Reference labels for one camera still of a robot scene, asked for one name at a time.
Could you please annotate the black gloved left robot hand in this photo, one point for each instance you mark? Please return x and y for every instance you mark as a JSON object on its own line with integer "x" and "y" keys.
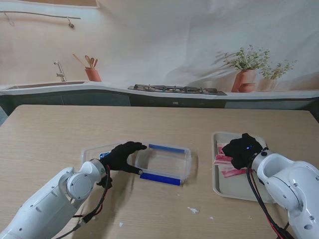
{"x": 119, "y": 156}

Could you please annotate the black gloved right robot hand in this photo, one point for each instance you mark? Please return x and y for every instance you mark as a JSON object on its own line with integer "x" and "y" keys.
{"x": 243, "y": 152}

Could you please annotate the pink bacon slice stack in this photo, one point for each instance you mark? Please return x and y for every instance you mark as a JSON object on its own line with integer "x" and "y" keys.
{"x": 223, "y": 160}

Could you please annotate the pink streaky bacon slice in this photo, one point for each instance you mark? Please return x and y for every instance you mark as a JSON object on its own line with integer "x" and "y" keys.
{"x": 230, "y": 171}
{"x": 220, "y": 149}

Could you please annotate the clear lid with blue label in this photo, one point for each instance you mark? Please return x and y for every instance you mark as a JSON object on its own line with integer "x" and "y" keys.
{"x": 91, "y": 152}

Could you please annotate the clear container with blue clips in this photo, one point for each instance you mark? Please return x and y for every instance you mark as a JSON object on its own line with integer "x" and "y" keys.
{"x": 159, "y": 178}

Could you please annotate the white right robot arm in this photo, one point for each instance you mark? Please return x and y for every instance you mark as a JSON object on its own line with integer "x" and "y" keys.
{"x": 294, "y": 184}

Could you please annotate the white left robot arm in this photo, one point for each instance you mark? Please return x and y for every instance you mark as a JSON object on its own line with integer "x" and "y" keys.
{"x": 37, "y": 214}

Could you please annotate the beige rectangular tray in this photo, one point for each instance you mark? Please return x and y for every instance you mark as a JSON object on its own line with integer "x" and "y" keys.
{"x": 231, "y": 189}

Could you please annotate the large white paper scrap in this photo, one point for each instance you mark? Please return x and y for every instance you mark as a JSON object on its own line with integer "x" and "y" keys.
{"x": 193, "y": 210}

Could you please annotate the printed kitchen backdrop cloth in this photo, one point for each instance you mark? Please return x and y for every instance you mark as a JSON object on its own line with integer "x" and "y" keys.
{"x": 159, "y": 37}

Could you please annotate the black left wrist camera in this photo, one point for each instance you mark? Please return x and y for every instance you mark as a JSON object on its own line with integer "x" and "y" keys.
{"x": 107, "y": 181}

